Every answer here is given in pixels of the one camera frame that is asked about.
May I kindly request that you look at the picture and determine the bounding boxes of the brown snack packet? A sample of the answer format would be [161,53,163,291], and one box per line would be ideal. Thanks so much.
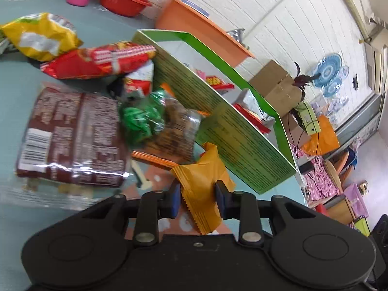
[16,86,131,187]

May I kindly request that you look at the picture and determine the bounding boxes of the blue white lid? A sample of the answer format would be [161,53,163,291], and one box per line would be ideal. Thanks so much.
[181,0,211,17]

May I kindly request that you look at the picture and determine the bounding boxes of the orange snack packet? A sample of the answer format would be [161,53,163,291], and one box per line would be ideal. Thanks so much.
[171,142,237,235]

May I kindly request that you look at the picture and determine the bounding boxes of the purple leaf plant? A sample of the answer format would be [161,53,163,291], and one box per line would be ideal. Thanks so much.
[292,61,320,97]

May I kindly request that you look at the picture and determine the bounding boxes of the red checked snack packet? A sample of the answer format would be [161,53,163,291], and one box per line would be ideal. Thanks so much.
[40,41,157,80]

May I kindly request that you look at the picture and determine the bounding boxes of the green clear snack packet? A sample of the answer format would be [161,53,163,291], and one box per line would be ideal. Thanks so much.
[120,89,202,161]

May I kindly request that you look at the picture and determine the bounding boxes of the red plastic basin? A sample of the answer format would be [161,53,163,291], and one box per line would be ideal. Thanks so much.
[99,0,153,18]

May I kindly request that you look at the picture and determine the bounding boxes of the red packet with yellow print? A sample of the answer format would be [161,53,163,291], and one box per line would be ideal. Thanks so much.
[204,76,235,91]

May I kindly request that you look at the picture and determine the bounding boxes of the blue patterned wall fans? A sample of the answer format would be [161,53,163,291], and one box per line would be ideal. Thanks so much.
[312,53,350,97]

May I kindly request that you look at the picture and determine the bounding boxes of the white power strip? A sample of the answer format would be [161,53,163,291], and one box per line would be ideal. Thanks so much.
[296,157,316,188]

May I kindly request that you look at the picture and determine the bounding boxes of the yellow snack bag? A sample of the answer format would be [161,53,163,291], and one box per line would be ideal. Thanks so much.
[0,12,84,63]

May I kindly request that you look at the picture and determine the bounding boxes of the pink patterned cloth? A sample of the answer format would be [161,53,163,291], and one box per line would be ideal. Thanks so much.
[289,142,344,201]

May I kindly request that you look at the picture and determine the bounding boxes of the orange bag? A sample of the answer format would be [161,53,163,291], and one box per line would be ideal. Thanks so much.
[300,115,340,156]

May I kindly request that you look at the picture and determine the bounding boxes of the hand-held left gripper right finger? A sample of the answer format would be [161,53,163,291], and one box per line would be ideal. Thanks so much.
[214,181,319,247]

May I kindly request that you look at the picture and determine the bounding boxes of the white red snack packet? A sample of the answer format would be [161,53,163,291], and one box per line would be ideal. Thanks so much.
[123,59,155,97]

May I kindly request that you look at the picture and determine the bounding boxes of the metal kitchen utensil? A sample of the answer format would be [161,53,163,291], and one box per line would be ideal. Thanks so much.
[226,28,245,41]

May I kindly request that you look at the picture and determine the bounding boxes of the large cardboard box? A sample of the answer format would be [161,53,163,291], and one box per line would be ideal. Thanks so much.
[249,60,304,117]

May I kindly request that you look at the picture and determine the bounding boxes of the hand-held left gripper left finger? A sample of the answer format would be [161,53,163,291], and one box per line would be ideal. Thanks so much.
[77,183,182,247]

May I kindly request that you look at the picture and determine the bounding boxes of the green cardboard box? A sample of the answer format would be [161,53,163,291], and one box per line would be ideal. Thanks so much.
[132,29,298,194]

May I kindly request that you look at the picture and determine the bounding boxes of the orange plastic basin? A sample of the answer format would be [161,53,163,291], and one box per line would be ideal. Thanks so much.
[155,0,256,67]

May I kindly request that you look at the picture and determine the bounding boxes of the small green box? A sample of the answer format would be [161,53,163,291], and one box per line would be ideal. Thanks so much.
[295,101,321,135]

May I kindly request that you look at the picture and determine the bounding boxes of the white blue snack packet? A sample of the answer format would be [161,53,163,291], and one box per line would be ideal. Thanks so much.
[239,88,264,116]

